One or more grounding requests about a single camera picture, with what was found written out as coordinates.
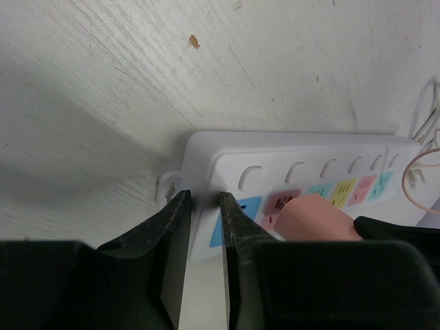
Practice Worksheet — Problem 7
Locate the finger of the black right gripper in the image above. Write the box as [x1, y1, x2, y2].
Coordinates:
[353, 217, 439, 261]

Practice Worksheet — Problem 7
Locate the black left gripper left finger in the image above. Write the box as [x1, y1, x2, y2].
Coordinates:
[1, 190, 192, 329]

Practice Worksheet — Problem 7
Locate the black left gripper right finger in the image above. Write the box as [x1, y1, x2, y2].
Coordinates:
[220, 192, 439, 329]

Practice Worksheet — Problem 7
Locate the pink charger plug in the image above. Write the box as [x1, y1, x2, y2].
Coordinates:
[274, 194, 362, 241]

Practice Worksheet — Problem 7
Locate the white multicolour power strip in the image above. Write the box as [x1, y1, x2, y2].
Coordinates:
[156, 131, 421, 262]

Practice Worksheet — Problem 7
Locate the white power strip cord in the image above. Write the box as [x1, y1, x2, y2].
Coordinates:
[408, 78, 440, 183]

